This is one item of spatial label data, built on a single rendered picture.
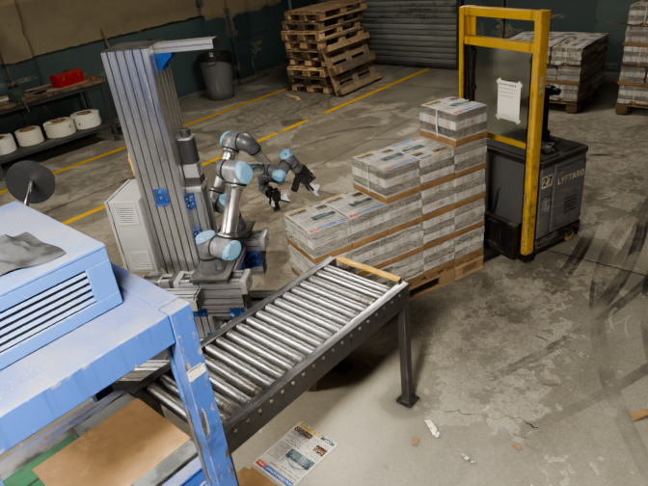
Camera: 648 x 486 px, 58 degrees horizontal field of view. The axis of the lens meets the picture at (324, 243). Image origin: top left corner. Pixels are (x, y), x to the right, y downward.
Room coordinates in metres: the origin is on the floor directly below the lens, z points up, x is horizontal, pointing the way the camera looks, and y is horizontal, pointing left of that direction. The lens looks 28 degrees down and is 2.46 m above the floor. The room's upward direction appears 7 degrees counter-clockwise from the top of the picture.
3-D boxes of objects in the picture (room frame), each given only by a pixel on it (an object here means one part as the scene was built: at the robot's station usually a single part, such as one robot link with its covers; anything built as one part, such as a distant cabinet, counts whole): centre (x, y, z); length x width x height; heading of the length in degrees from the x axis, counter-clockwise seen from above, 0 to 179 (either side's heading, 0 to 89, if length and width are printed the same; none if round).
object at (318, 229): (3.59, -0.35, 0.42); 1.17 x 0.39 x 0.83; 117
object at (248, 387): (2.00, 0.49, 0.77); 0.47 x 0.05 x 0.05; 45
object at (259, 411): (2.06, 0.08, 0.74); 1.34 x 0.05 x 0.12; 135
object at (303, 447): (2.21, 0.29, 0.00); 0.37 x 0.28 x 0.01; 135
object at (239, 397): (1.96, 0.54, 0.77); 0.47 x 0.05 x 0.05; 45
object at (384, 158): (3.65, -0.47, 1.06); 0.37 x 0.29 x 0.01; 29
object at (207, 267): (2.88, 0.65, 0.87); 0.15 x 0.15 x 0.10
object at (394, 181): (3.65, -0.47, 0.95); 0.38 x 0.29 x 0.23; 29
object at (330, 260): (2.41, 0.43, 0.74); 1.34 x 0.05 x 0.12; 135
